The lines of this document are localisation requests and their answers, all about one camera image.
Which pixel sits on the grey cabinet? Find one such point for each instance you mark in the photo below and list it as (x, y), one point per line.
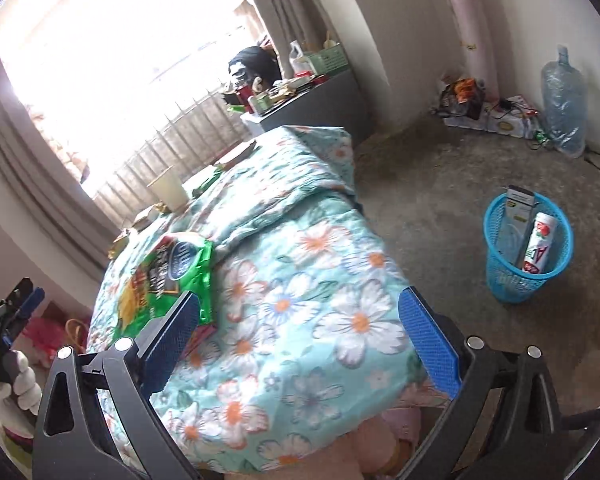
(325, 105)

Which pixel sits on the yellow brown snack packet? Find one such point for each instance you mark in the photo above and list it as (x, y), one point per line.
(120, 242)

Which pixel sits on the red thermos bottle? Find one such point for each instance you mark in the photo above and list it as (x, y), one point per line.
(241, 95)

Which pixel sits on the silver cardboard box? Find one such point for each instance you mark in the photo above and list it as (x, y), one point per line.
(515, 220)

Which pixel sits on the green plastic storage basket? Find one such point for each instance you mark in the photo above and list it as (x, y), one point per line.
(325, 55)

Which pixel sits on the brown snack bag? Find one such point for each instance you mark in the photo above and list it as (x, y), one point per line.
(235, 155)

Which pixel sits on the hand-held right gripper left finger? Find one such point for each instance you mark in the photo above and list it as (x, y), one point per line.
(172, 340)

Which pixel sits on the beige pleated curtain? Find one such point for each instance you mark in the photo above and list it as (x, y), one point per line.
(30, 160)

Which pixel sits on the red gift bag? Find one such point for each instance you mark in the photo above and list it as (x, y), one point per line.
(77, 340)

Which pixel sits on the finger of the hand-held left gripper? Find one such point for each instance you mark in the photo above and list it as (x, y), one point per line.
(30, 304)
(16, 294)

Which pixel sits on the white plastic bag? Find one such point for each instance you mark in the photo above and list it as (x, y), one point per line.
(298, 60)

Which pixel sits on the floral paper roll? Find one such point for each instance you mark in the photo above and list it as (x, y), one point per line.
(472, 35)

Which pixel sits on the metal window railing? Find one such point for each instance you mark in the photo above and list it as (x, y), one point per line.
(180, 145)

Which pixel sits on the pink mesh bag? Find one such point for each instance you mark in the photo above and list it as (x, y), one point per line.
(45, 335)

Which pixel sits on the orange snack packet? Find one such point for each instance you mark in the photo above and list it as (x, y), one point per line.
(158, 208)

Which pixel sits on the white strawberry tissue pack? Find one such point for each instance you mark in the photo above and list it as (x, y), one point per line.
(537, 245)

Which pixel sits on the floral light blue blanket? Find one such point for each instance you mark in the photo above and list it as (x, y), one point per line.
(305, 285)

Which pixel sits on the white green biscuit pack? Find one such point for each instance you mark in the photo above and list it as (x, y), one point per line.
(145, 219)

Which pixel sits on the white paper cup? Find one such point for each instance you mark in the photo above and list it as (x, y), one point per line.
(167, 190)

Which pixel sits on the blue plastic waste basket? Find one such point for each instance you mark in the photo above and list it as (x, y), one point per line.
(510, 280)

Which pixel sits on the clear blue water jug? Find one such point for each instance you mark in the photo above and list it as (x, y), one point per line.
(562, 100)

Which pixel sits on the black orange snack bag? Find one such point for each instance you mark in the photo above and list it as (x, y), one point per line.
(462, 97)

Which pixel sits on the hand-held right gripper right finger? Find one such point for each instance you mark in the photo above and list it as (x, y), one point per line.
(430, 340)

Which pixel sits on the black clothes pile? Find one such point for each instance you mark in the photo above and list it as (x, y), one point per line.
(255, 62)

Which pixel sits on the pink snack packet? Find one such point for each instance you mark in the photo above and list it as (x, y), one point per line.
(200, 337)

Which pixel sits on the green snack bag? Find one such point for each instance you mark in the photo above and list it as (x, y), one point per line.
(180, 270)

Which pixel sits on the green foil packet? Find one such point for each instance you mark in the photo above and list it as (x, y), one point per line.
(207, 182)

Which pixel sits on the person's left hand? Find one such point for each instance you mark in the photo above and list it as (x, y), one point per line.
(22, 380)

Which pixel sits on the white printed carton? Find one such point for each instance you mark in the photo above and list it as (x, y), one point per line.
(505, 124)

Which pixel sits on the beige curtain by cabinet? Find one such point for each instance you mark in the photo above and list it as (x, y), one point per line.
(290, 0)

